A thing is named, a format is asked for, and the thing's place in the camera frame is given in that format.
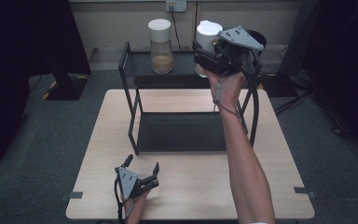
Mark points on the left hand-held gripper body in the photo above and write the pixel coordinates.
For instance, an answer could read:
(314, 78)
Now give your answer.
(129, 182)

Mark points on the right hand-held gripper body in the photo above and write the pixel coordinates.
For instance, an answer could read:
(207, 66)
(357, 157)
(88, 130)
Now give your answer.
(239, 40)

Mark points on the white cup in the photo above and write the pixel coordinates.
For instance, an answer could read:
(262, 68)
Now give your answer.
(206, 32)

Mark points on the black metal two-tier rack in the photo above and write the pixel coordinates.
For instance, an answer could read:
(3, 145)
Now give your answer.
(180, 132)

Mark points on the white-lidded glass seasoning jar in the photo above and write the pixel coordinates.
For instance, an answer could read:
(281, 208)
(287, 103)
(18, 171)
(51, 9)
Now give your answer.
(161, 46)

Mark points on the person's left hand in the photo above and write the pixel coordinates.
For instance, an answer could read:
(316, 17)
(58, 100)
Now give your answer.
(135, 203)

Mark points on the person's right hand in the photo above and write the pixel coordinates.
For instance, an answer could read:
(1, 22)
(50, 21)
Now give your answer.
(228, 88)

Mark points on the black stand legs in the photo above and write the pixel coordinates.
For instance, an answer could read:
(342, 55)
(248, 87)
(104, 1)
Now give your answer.
(295, 90)

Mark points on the black stand base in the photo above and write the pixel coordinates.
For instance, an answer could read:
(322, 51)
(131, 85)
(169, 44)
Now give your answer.
(68, 87)

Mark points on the dark curtain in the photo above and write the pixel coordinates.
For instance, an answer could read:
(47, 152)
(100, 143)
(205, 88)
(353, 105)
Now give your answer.
(345, 62)
(21, 62)

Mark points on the grey table bracket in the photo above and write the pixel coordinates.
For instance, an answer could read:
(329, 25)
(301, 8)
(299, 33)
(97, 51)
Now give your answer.
(74, 195)
(304, 190)

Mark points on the white wall outlet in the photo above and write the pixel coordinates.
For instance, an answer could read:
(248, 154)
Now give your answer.
(176, 5)

